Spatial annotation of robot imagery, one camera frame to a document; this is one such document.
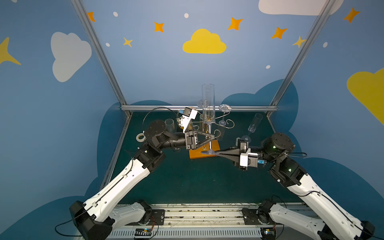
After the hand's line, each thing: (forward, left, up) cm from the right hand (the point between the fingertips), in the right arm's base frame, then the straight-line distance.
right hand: (218, 147), depth 51 cm
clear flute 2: (+32, -6, -11) cm, 34 cm away
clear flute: (+36, -28, -30) cm, 55 cm away
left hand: (+4, +2, +2) cm, 5 cm away
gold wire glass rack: (+20, -8, -11) cm, 24 cm away
